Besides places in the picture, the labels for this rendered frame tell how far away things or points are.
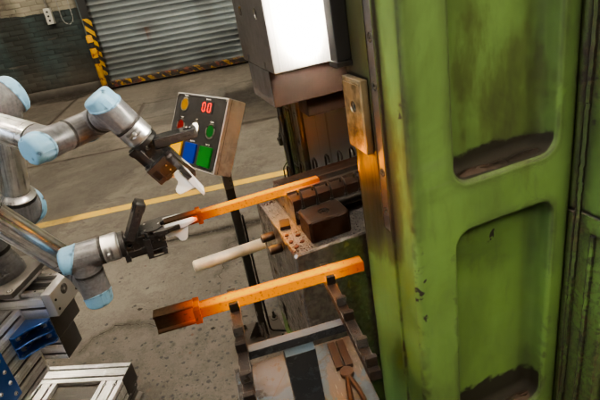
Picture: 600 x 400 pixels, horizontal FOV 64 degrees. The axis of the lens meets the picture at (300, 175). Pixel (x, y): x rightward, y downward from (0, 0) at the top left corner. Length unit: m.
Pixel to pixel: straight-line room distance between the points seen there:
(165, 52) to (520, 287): 8.34
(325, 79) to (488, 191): 0.50
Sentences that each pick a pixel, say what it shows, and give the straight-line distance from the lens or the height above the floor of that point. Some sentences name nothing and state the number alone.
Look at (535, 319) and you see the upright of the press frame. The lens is 1.52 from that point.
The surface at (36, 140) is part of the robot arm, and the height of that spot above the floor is 1.33.
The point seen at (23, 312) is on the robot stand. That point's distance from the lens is 1.86.
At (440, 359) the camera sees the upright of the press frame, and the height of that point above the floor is 0.66.
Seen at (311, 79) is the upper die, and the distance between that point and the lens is 1.27.
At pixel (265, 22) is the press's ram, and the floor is 1.49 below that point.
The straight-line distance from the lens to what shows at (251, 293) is 1.04.
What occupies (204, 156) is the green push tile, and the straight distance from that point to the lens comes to 1.78.
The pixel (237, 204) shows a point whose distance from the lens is 1.38.
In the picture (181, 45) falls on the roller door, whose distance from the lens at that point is 9.21.
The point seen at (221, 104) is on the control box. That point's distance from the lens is 1.76.
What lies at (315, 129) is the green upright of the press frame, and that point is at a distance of 1.60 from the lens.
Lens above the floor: 1.61
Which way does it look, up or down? 24 degrees down
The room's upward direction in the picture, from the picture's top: 10 degrees counter-clockwise
